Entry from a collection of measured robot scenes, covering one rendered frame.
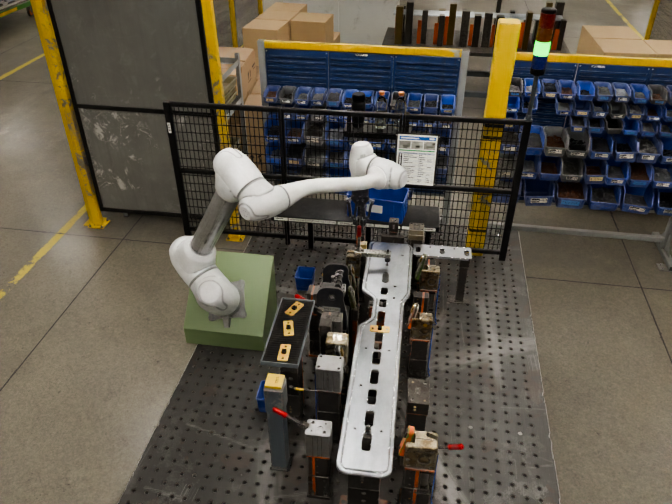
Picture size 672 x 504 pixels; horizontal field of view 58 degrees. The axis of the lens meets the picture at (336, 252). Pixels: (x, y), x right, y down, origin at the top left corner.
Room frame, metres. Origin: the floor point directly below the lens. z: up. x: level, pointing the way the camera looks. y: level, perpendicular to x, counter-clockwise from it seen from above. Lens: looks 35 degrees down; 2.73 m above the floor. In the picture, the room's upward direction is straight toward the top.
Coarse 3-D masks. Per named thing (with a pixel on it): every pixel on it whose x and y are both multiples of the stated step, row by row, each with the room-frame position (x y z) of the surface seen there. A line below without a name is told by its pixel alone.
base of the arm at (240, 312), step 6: (234, 282) 2.28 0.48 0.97; (240, 282) 2.28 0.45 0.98; (240, 288) 2.25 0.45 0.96; (240, 294) 2.22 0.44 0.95; (240, 300) 2.19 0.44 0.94; (240, 306) 2.19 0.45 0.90; (234, 312) 2.16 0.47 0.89; (240, 312) 2.17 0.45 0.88; (210, 318) 2.17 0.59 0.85; (216, 318) 2.16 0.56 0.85; (222, 318) 2.16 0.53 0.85; (228, 318) 2.14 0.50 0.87; (228, 324) 2.13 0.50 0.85
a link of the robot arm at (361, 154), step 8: (360, 144) 2.39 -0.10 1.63; (368, 144) 2.39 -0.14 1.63; (352, 152) 2.38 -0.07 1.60; (360, 152) 2.36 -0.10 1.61; (368, 152) 2.36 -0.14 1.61; (352, 160) 2.37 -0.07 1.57; (360, 160) 2.35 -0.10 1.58; (368, 160) 2.34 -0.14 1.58; (352, 168) 2.37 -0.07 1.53; (360, 168) 2.34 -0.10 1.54; (352, 176) 2.38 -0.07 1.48; (360, 176) 2.35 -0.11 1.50
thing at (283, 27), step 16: (272, 16) 6.97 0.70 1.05; (288, 16) 6.97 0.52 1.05; (304, 16) 6.97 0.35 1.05; (320, 16) 6.97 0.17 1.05; (256, 32) 6.46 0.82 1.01; (272, 32) 6.42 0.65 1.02; (288, 32) 6.76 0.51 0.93; (304, 32) 6.76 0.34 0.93; (320, 32) 6.72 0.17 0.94; (336, 32) 7.46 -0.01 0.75; (256, 48) 6.46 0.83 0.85; (272, 48) 6.42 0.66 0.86; (256, 64) 6.46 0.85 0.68
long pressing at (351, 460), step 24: (384, 264) 2.39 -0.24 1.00; (408, 264) 2.39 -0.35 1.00; (408, 288) 2.20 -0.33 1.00; (360, 336) 1.88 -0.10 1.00; (384, 336) 1.88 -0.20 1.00; (360, 360) 1.74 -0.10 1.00; (384, 360) 1.74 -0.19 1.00; (360, 384) 1.61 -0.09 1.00; (384, 384) 1.61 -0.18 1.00; (360, 408) 1.50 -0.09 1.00; (384, 408) 1.50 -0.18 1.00; (360, 432) 1.39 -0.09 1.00; (384, 432) 1.39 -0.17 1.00; (360, 456) 1.29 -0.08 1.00; (384, 456) 1.29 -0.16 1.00
